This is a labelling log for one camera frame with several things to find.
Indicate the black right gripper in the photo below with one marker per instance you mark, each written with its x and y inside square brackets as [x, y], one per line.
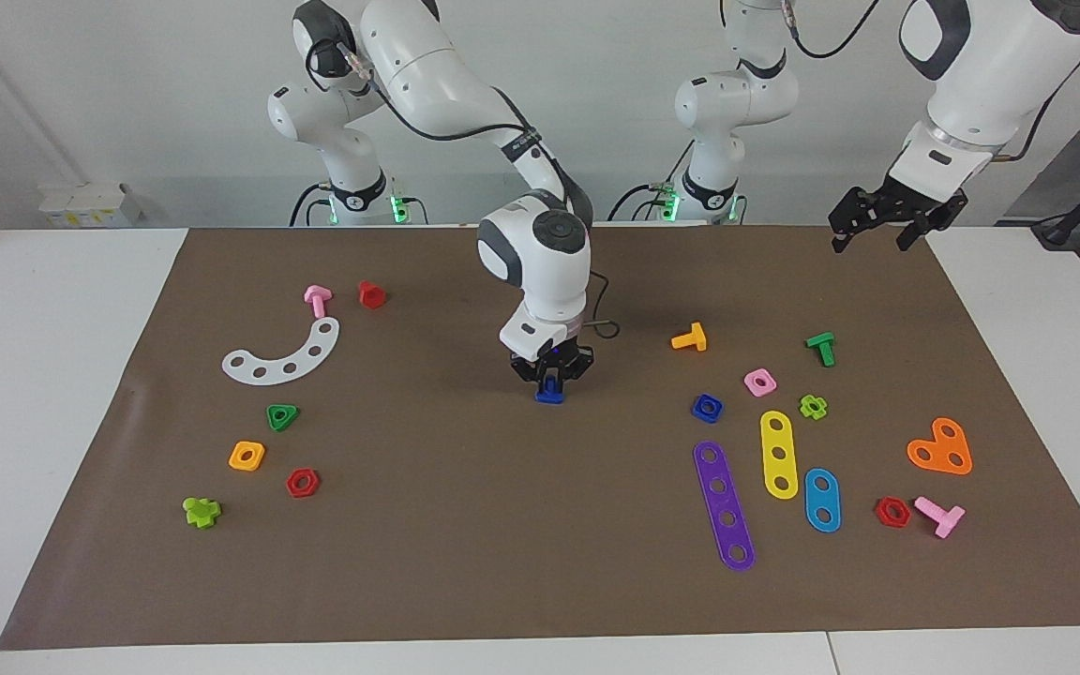
[529, 364]

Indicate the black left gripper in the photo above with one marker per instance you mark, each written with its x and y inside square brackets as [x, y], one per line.
[924, 202]

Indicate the blue plastic bolt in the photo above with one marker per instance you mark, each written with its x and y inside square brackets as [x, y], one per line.
[549, 398]

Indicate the blue square plastic nut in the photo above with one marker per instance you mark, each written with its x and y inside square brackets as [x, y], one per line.
[697, 410]

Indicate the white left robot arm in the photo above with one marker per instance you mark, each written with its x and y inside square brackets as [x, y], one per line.
[990, 75]

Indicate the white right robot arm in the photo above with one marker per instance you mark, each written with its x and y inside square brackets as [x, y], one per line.
[540, 262]

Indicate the dark green plastic bolt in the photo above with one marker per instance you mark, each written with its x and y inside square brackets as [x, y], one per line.
[821, 349]

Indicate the orange plastic bolt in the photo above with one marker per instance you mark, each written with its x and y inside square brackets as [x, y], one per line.
[689, 337]

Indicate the brown table mat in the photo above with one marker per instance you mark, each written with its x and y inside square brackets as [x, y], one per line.
[521, 525]

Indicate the red plastic bolt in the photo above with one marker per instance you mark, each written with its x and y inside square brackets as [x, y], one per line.
[371, 294]

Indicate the pink square plastic nut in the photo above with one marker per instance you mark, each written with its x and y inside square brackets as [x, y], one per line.
[749, 383]

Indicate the light green cross nut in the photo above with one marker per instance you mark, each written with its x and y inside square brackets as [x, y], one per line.
[804, 407]

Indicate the purple four-hole plastic strip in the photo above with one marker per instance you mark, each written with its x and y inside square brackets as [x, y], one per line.
[724, 502]

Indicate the orange angled three-hole plate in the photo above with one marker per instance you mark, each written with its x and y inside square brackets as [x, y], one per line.
[939, 445]

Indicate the yellow three-hole plastic strip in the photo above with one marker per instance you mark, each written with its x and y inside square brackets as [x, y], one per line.
[777, 439]

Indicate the pink plastic bolt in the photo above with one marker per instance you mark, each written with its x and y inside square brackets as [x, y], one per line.
[939, 516]
[317, 300]

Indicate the white curved five-hole strip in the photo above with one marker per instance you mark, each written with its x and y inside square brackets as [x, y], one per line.
[276, 370]

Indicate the red hexagonal plastic nut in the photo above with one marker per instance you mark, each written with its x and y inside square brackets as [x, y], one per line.
[880, 513]
[292, 484]

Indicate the blue two-hole plastic strip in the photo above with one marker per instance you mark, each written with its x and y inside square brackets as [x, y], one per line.
[822, 498]

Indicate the green triangular plastic nut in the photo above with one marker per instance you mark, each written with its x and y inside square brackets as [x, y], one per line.
[273, 422]

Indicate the orange square plastic nut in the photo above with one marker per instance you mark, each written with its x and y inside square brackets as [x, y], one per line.
[234, 457]

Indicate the light green cross-head bolt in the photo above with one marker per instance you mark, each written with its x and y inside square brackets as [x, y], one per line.
[202, 512]

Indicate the white box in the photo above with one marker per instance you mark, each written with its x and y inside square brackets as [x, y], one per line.
[90, 204]

